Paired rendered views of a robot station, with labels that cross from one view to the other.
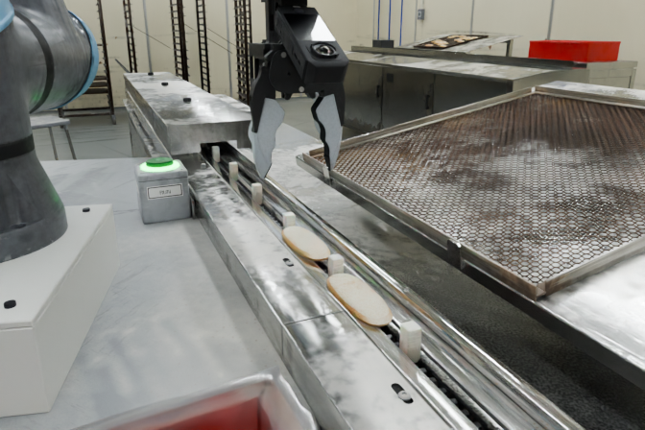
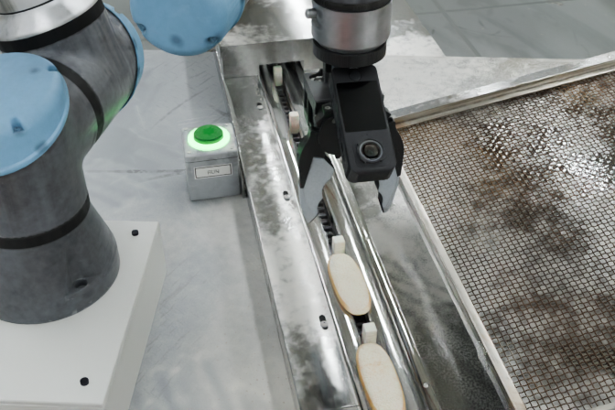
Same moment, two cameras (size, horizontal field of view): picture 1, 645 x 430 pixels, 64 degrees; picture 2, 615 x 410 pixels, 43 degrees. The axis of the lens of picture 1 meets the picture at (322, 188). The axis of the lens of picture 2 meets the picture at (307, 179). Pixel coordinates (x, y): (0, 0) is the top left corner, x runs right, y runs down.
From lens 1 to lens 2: 0.40 m
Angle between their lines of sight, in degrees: 23
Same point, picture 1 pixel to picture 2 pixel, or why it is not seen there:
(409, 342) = not seen: outside the picture
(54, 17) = (101, 51)
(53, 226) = (109, 276)
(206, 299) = (245, 338)
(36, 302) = (103, 382)
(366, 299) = (384, 392)
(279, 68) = (329, 134)
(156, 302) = (199, 335)
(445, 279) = not seen: hidden behind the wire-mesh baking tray
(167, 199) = (215, 178)
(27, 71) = (81, 144)
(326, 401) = not seen: outside the picture
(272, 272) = (305, 336)
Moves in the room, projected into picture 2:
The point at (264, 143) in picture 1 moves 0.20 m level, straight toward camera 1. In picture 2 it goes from (310, 197) to (287, 344)
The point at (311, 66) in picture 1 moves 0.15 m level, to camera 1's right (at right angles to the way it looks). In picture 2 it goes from (353, 173) to (523, 195)
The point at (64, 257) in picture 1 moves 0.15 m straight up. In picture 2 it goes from (121, 317) to (96, 199)
